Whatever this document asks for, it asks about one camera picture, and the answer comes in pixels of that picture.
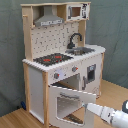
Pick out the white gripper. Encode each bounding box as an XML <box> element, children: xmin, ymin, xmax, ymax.
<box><xmin>83</xmin><ymin>103</ymin><xmax>114</xmax><ymax>123</ymax></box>

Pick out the white toy oven door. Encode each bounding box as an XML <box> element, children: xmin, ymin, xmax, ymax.
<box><xmin>49</xmin><ymin>86</ymin><xmax>96</xmax><ymax>128</ymax></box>

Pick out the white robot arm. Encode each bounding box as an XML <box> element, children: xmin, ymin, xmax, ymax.
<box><xmin>83</xmin><ymin>100</ymin><xmax>128</xmax><ymax>128</ymax></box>

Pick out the wooden toy kitchen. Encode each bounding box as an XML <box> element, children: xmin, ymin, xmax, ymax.
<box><xmin>22</xmin><ymin>2</ymin><xmax>105</xmax><ymax>128</ymax></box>

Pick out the toy dishwasher door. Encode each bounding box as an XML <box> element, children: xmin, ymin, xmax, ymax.
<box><xmin>81</xmin><ymin>56</ymin><xmax>102</xmax><ymax>95</ymax></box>

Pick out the right oven knob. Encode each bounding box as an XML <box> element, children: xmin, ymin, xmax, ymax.
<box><xmin>72</xmin><ymin>66</ymin><xmax>78</xmax><ymax>72</ymax></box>

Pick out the oven knob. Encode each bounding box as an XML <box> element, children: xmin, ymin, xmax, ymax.
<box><xmin>72</xmin><ymin>66</ymin><xmax>78</xmax><ymax>72</ymax></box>
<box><xmin>54</xmin><ymin>73</ymin><xmax>60</xmax><ymax>79</ymax></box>

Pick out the left oven knob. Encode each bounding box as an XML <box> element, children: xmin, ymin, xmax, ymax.
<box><xmin>54</xmin><ymin>73</ymin><xmax>60</xmax><ymax>79</ymax></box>

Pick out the metal toy sink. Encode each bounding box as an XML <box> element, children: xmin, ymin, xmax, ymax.
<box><xmin>65</xmin><ymin>47</ymin><xmax>95</xmax><ymax>56</ymax></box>

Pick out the black toy stovetop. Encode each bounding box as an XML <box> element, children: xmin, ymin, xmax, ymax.
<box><xmin>34</xmin><ymin>53</ymin><xmax>70</xmax><ymax>66</ymax></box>

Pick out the black toy faucet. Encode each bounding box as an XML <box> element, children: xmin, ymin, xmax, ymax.
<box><xmin>67</xmin><ymin>33</ymin><xmax>82</xmax><ymax>49</ymax></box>

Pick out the grey curtain backdrop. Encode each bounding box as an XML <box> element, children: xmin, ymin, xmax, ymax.
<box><xmin>0</xmin><ymin>0</ymin><xmax>128</xmax><ymax>117</ymax></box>

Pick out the toy microwave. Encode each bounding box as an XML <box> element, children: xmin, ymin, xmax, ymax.
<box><xmin>67</xmin><ymin>4</ymin><xmax>87</xmax><ymax>21</ymax></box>

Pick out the grey toy range hood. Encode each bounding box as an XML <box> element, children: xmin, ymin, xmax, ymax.
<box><xmin>35</xmin><ymin>5</ymin><xmax>64</xmax><ymax>27</ymax></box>

